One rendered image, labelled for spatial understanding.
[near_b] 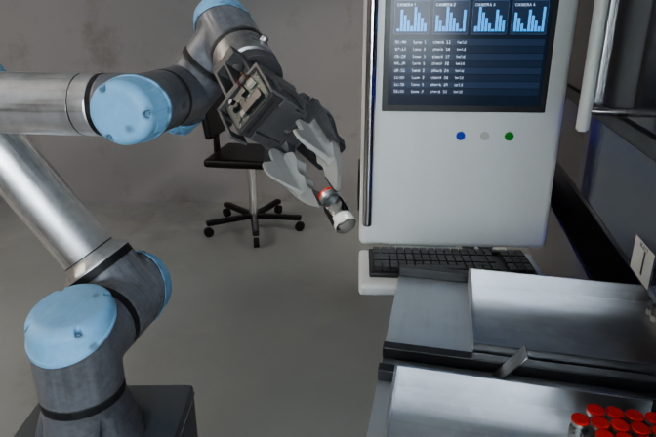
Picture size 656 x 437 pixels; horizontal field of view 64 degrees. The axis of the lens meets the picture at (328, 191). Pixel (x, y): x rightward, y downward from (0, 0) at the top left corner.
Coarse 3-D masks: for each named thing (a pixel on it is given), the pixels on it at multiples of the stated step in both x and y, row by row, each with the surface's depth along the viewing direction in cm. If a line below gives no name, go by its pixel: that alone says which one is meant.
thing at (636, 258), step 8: (640, 240) 86; (640, 248) 86; (648, 248) 83; (632, 256) 90; (640, 256) 86; (648, 256) 83; (632, 264) 89; (640, 264) 86; (648, 264) 83; (648, 272) 82; (640, 280) 85; (648, 280) 82
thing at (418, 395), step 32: (416, 384) 77; (448, 384) 76; (480, 384) 75; (512, 384) 74; (544, 384) 73; (416, 416) 72; (448, 416) 72; (480, 416) 72; (512, 416) 72; (544, 416) 72
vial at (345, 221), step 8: (328, 192) 52; (336, 192) 52; (320, 200) 53; (328, 200) 52; (336, 200) 51; (328, 208) 51; (336, 208) 51; (344, 208) 51; (336, 216) 50; (344, 216) 50; (352, 216) 51; (336, 224) 50; (344, 224) 50; (352, 224) 51; (344, 232) 51
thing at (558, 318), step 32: (480, 288) 105; (512, 288) 105; (544, 288) 104; (576, 288) 102; (608, 288) 101; (640, 288) 100; (480, 320) 94; (512, 320) 94; (544, 320) 94; (576, 320) 94; (608, 320) 94; (640, 320) 94; (480, 352) 83; (512, 352) 81; (544, 352) 80; (576, 352) 85; (608, 352) 85; (640, 352) 85
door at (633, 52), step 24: (624, 0) 107; (648, 0) 93; (624, 24) 106; (648, 24) 93; (624, 48) 105; (648, 48) 92; (624, 72) 104; (648, 72) 91; (600, 96) 118; (624, 96) 103; (648, 96) 90; (648, 120) 90
